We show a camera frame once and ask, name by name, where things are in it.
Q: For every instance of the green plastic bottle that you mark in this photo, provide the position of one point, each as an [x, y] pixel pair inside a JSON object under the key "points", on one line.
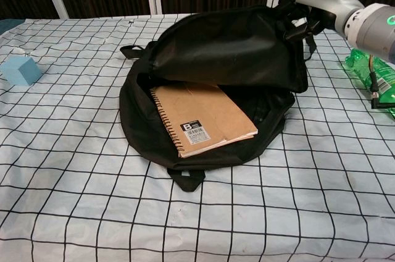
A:
{"points": [[358, 65]]}

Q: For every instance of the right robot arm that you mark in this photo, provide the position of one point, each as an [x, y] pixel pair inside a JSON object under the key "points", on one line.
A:
{"points": [[376, 30]]}

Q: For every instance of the brown kraft spiral notebook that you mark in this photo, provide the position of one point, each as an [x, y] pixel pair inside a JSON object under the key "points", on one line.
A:
{"points": [[200, 113]]}

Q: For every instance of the white black-grid tablecloth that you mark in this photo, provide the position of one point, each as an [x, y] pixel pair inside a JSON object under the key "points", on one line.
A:
{"points": [[92, 197]]}

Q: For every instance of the light blue foam cube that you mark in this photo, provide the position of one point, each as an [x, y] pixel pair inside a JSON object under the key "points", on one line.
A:
{"points": [[18, 70]]}

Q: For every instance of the small metal clip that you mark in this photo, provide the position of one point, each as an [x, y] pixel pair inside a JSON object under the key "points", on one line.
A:
{"points": [[131, 22]]}

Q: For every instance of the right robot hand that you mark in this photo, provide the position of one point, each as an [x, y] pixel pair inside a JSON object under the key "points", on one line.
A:
{"points": [[330, 1]]}

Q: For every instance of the dark teal fabric item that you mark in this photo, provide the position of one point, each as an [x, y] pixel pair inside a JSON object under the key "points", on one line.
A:
{"points": [[9, 24]]}

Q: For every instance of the black backpack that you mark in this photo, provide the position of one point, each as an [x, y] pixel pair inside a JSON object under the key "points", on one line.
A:
{"points": [[231, 52]]}

